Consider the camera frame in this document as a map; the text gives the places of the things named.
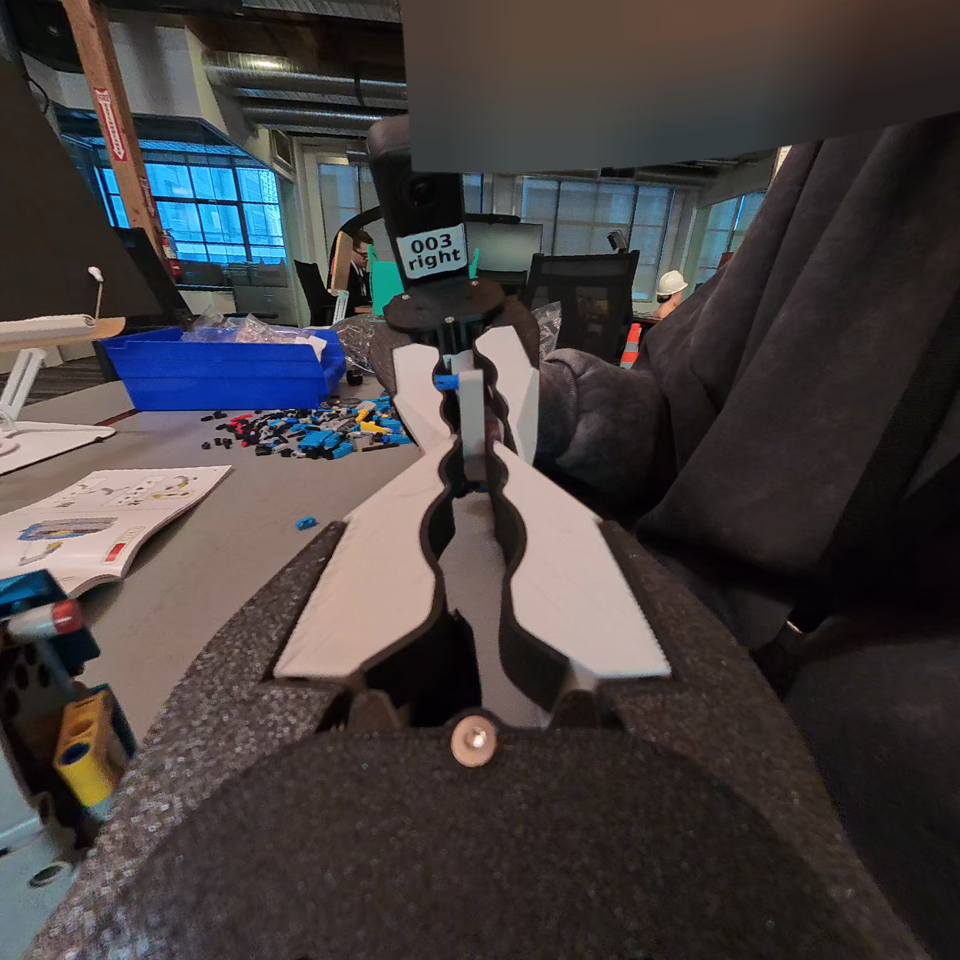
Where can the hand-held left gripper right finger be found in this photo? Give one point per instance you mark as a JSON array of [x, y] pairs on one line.
[[585, 600]]

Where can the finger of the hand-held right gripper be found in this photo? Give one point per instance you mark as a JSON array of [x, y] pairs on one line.
[[517, 382], [416, 390]]

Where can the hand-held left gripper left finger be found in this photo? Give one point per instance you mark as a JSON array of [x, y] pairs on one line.
[[360, 600]]

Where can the grey angled beam assembly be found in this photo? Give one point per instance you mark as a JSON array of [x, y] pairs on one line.
[[472, 420]]

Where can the blue connector brick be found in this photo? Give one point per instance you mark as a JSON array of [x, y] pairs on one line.
[[480, 489]]

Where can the grey desk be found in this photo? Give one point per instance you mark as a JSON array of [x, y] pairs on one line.
[[225, 540]]

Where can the white desk stand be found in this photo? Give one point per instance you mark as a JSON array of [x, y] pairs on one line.
[[30, 330]]

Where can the teal upright panel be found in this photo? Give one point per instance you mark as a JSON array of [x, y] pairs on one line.
[[386, 281]]

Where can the clear plastic bag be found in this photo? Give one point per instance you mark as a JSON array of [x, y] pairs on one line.
[[247, 330], [360, 337]]

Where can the black monitor screen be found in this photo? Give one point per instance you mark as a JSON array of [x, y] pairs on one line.
[[502, 244]]

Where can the pile of loose brick pieces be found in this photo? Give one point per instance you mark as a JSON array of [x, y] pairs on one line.
[[322, 431]]

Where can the black mesh office chair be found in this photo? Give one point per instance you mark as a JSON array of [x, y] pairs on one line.
[[585, 300]]

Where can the black curved bar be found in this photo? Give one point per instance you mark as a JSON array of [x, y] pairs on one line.
[[360, 221]]

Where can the blue storage bin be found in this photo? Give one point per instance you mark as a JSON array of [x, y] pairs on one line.
[[225, 375]]

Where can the large paned window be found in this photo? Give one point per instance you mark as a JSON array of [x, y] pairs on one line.
[[195, 202]]

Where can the white instruction booklet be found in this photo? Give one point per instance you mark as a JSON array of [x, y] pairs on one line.
[[97, 517]]

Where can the red fire extinguisher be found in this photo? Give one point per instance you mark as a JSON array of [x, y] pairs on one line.
[[171, 251]]

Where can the blue toy brick robot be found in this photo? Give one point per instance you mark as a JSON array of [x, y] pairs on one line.
[[45, 712]]

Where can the black partition board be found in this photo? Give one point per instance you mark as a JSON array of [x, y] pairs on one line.
[[60, 225]]

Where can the silver ventilation duct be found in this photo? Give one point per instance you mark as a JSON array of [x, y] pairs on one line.
[[300, 82]]

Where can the wooden support post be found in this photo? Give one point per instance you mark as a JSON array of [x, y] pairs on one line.
[[112, 112]]

